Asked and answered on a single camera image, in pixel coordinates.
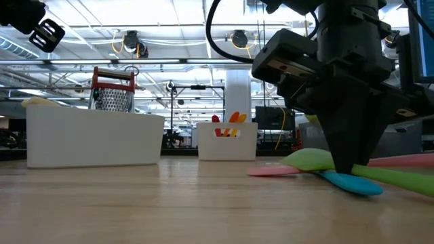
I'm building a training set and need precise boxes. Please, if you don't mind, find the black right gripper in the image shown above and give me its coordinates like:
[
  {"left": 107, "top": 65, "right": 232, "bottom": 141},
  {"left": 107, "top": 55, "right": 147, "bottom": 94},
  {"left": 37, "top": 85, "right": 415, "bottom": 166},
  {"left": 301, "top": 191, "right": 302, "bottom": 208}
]
[{"left": 252, "top": 5, "right": 434, "bottom": 174}]

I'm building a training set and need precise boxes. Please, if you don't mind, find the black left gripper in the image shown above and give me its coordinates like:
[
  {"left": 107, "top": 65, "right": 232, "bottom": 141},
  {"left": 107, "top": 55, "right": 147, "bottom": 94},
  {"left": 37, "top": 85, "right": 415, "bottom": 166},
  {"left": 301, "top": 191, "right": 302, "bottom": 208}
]
[{"left": 0, "top": 0, "right": 47, "bottom": 35}]

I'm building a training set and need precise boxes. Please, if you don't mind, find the blue silicone spatula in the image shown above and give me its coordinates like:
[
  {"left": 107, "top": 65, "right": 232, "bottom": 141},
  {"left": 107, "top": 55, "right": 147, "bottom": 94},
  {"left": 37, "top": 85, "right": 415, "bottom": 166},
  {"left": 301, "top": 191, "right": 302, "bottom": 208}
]
[{"left": 318, "top": 171, "right": 384, "bottom": 197}]

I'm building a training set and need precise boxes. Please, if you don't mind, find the green silicone spatula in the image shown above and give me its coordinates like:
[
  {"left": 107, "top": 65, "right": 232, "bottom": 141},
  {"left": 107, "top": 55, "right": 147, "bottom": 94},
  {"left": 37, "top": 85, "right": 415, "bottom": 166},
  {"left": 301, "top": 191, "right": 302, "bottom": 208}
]
[{"left": 280, "top": 147, "right": 434, "bottom": 199}]

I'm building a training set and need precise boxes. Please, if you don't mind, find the pink silicone spatula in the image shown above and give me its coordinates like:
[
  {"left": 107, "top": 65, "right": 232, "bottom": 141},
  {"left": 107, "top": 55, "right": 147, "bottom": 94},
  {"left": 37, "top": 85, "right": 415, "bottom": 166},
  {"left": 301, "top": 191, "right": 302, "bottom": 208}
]
[{"left": 246, "top": 152, "right": 434, "bottom": 178}]

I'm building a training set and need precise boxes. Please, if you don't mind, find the yellow silicone spatula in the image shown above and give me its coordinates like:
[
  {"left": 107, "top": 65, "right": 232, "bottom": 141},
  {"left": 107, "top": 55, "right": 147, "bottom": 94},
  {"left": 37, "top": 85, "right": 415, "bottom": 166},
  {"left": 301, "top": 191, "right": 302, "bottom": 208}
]
[{"left": 230, "top": 113, "right": 248, "bottom": 138}]

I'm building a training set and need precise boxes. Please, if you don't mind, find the red silicone spatula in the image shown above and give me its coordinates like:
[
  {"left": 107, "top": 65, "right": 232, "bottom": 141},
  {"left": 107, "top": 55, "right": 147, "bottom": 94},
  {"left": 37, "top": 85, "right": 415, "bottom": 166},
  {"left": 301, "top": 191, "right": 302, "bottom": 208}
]
[{"left": 211, "top": 114, "right": 223, "bottom": 138}]

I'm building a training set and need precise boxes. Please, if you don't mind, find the grey translucent bin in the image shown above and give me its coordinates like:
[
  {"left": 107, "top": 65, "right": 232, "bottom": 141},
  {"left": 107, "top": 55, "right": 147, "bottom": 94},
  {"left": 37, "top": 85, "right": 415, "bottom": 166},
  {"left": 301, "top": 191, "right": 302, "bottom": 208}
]
[{"left": 298, "top": 118, "right": 423, "bottom": 159}]

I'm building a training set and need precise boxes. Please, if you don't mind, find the black background screen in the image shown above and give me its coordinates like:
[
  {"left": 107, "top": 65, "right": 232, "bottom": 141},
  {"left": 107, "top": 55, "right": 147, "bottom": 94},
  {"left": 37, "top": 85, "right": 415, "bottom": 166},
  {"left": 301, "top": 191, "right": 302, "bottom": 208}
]
[{"left": 254, "top": 105, "right": 296, "bottom": 131}]

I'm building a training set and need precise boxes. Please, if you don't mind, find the black monitor stand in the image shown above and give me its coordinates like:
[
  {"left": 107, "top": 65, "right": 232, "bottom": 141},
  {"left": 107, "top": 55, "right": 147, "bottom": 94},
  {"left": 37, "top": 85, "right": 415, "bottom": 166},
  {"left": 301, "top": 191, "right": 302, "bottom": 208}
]
[{"left": 395, "top": 33, "right": 418, "bottom": 89}]

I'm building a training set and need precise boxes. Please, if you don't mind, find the black computer monitor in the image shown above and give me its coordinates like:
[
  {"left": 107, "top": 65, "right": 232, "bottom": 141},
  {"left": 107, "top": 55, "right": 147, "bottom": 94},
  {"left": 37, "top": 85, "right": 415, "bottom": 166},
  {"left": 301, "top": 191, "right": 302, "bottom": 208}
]
[{"left": 408, "top": 0, "right": 434, "bottom": 84}]

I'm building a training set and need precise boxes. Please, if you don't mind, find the white building column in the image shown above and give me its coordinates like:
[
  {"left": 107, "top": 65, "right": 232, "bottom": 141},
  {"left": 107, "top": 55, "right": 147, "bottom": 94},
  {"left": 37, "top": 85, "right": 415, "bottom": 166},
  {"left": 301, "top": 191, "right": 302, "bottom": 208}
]
[{"left": 225, "top": 69, "right": 252, "bottom": 123}]

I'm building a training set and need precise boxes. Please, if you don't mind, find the red steel box grater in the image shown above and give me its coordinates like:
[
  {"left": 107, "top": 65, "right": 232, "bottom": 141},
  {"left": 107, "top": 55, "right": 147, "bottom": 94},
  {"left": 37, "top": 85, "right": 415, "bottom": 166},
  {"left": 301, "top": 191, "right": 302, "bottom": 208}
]
[{"left": 88, "top": 66, "right": 136, "bottom": 113}]

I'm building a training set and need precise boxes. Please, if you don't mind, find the small white plastic bin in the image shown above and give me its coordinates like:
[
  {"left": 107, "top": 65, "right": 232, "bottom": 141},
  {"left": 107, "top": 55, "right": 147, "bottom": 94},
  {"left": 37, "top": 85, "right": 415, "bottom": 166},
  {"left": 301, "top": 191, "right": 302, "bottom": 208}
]
[{"left": 196, "top": 121, "right": 258, "bottom": 161}]

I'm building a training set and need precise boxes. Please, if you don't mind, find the long ceiling light bar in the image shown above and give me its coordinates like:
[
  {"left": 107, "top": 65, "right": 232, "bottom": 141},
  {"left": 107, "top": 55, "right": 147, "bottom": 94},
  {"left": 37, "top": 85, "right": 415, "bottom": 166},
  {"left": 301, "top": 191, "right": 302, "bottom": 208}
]
[{"left": 0, "top": 58, "right": 254, "bottom": 65}]

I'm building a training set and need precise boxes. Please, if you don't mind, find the large white plastic bin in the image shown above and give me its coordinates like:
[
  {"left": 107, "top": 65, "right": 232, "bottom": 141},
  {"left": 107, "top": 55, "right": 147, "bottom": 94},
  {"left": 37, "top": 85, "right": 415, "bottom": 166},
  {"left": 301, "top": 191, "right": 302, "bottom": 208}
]
[{"left": 26, "top": 104, "right": 166, "bottom": 169}]

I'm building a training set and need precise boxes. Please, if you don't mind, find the yellow background cable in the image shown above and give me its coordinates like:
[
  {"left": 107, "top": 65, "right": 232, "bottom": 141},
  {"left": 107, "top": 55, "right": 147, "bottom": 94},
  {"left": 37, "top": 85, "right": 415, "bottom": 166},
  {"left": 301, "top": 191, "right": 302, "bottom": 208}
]
[{"left": 273, "top": 98, "right": 288, "bottom": 150}]

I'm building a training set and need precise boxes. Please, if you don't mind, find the black ceiling cable reel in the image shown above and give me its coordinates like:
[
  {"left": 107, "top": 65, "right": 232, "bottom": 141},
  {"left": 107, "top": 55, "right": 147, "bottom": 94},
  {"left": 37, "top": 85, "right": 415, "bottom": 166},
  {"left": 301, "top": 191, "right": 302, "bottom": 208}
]
[
  {"left": 231, "top": 28, "right": 250, "bottom": 48},
  {"left": 122, "top": 29, "right": 150, "bottom": 58},
  {"left": 384, "top": 29, "right": 401, "bottom": 49}
]

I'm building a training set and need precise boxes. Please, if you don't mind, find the black aluminium table frame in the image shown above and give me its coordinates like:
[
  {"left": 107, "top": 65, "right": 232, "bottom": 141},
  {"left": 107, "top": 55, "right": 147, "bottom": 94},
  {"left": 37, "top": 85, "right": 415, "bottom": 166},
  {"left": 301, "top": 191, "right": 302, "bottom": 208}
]
[{"left": 0, "top": 146, "right": 304, "bottom": 161}]

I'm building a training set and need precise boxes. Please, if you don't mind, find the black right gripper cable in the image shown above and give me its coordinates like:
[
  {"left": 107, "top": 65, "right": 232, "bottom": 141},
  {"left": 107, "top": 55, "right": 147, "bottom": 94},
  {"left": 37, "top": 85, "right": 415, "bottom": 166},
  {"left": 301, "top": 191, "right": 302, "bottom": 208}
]
[{"left": 205, "top": 0, "right": 258, "bottom": 64}]

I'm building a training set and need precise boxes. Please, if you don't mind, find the black background frame rig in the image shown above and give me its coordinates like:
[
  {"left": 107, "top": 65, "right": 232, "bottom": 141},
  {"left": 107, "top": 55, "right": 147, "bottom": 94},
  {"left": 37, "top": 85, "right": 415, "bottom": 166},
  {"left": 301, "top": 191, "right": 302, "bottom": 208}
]
[{"left": 169, "top": 84, "right": 226, "bottom": 150}]

